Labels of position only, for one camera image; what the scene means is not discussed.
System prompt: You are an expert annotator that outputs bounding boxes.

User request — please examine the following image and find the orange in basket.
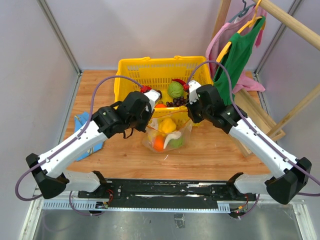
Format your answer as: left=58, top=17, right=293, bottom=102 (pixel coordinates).
left=155, top=103, right=167, bottom=108

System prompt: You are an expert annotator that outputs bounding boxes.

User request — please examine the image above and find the wooden clothes rack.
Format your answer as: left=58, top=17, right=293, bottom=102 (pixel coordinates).
left=211, top=0, right=320, bottom=158

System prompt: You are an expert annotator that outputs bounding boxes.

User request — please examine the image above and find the yellow hanger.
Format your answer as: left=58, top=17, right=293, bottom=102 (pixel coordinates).
left=216, top=0, right=262, bottom=63

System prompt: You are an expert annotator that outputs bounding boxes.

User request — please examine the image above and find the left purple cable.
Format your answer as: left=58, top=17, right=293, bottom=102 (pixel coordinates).
left=14, top=75, right=151, bottom=217

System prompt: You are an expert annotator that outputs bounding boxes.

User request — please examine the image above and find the pink shirt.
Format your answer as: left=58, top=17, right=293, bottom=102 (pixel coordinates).
left=205, top=7, right=267, bottom=94

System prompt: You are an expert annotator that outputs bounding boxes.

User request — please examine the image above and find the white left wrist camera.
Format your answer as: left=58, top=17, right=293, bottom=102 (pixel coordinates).
left=144, top=89, right=161, bottom=106

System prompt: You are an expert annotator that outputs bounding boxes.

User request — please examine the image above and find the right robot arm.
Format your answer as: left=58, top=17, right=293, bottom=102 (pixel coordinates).
left=186, top=80, right=312, bottom=205

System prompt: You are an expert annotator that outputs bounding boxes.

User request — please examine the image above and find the blue cloth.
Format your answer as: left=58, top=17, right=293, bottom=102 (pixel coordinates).
left=74, top=111, right=104, bottom=162

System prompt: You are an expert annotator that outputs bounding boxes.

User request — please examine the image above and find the dark grape bunch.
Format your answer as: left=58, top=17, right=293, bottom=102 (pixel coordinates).
left=165, top=96, right=188, bottom=108

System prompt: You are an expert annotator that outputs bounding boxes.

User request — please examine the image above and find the purple cable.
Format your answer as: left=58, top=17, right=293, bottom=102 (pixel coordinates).
left=183, top=60, right=320, bottom=221
left=14, top=75, right=151, bottom=217

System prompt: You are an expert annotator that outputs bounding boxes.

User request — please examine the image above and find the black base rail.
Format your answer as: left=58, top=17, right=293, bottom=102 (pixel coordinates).
left=77, top=178, right=256, bottom=210

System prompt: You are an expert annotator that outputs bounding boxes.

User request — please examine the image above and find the green sugar apple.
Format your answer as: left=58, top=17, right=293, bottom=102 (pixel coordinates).
left=168, top=137, right=185, bottom=149

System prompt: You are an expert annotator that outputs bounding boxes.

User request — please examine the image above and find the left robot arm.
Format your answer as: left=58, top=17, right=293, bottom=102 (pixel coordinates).
left=26, top=90, right=161, bottom=199

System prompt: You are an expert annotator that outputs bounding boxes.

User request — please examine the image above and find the green cabbage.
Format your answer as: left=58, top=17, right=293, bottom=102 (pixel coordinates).
left=167, top=81, right=184, bottom=99

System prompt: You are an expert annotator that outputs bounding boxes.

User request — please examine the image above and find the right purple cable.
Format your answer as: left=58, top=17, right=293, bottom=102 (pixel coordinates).
left=183, top=60, right=320, bottom=221

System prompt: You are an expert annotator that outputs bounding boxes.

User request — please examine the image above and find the orange fruit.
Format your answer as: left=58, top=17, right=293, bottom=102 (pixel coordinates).
left=153, top=135, right=165, bottom=152

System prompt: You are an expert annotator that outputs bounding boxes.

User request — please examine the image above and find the white cable duct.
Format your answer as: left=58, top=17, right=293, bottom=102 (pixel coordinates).
left=41, top=201, right=231, bottom=213

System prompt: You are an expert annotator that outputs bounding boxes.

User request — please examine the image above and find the red chili pepper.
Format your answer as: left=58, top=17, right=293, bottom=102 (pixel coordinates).
left=172, top=78, right=186, bottom=86

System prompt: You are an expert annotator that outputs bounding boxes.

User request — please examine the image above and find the green tank top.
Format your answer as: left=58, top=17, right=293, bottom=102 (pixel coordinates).
left=213, top=16, right=266, bottom=106

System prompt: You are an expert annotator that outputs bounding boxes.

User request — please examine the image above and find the clear zip top bag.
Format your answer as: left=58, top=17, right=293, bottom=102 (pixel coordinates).
left=142, top=114, right=193, bottom=153

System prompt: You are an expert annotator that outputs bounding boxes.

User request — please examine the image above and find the grey hanger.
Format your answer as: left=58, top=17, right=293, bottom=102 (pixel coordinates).
left=228, top=0, right=256, bottom=23

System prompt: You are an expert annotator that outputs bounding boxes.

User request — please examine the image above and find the yellow bell pepper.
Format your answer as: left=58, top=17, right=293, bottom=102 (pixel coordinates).
left=158, top=117, right=177, bottom=134

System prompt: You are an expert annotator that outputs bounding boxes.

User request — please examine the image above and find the yellow plastic basket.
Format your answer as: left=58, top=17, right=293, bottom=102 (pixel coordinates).
left=114, top=56, right=213, bottom=126

